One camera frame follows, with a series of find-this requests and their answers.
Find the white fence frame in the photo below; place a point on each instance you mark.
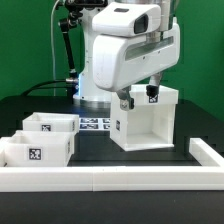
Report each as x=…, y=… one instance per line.
x=207, y=175

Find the white front drawer tray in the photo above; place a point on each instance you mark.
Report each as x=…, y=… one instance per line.
x=38, y=149

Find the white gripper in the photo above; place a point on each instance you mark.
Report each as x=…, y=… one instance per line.
x=119, y=62

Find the marker tag sheet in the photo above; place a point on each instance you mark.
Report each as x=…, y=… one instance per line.
x=94, y=124

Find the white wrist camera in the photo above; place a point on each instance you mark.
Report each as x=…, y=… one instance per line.
x=127, y=20

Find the white drawer housing box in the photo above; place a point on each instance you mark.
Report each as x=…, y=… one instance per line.
x=148, y=125

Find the white drawer tray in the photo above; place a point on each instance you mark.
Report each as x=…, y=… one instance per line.
x=38, y=149
x=51, y=122

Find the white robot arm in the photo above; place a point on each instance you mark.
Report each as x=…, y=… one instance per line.
x=136, y=39

